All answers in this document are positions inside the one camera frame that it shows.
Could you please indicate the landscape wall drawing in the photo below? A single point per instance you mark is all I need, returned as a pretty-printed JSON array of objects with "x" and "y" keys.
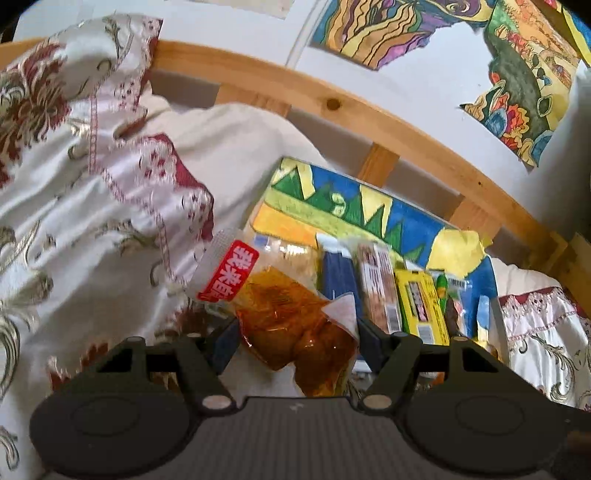
[{"x": 521, "y": 92}]

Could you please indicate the dinosaur crayon drawing paper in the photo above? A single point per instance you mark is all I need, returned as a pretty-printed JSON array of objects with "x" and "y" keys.
[{"x": 369, "y": 207}]

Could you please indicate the clear brown cake bar packet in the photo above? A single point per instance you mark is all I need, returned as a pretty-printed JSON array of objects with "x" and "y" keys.
[{"x": 376, "y": 286}]

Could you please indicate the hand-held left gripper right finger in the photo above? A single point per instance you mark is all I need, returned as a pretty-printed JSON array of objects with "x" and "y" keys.
[{"x": 373, "y": 344}]

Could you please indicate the swirly colourful wall drawing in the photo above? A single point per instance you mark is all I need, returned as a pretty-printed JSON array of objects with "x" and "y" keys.
[{"x": 369, "y": 27}]

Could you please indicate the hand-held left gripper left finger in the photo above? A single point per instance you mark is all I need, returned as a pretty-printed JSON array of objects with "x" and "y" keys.
[{"x": 226, "y": 346}]

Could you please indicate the grey metal tray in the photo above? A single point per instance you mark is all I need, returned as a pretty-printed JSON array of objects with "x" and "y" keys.
[{"x": 493, "y": 314}]

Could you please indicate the yellow snack packet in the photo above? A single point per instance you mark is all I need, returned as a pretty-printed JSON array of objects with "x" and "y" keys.
[{"x": 420, "y": 300}]

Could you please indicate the floral satin blanket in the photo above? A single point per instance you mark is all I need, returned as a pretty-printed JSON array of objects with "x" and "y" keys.
[{"x": 69, "y": 207}]

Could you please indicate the orange snack packet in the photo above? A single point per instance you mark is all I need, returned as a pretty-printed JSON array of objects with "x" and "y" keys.
[{"x": 286, "y": 323}]

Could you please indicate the clear cracker packet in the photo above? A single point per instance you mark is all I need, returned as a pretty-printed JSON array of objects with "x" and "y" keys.
[{"x": 300, "y": 263}]

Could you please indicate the dark blue snack packet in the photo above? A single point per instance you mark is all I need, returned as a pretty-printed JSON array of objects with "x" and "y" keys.
[{"x": 339, "y": 277}]

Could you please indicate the pink white dark snack packet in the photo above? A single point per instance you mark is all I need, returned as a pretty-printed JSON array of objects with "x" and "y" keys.
[{"x": 455, "y": 314}]

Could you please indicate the wooden bed frame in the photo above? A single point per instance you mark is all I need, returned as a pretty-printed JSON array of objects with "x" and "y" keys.
[{"x": 392, "y": 124}]

